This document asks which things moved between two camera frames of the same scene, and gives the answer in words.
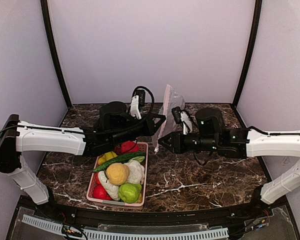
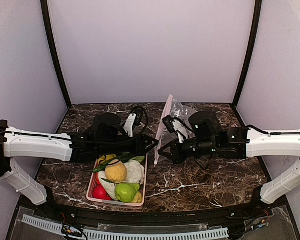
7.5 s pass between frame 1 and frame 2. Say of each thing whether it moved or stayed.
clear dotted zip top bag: moved
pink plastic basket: stayed
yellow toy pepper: stayed
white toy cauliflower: stayed
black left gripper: moved
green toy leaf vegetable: stayed
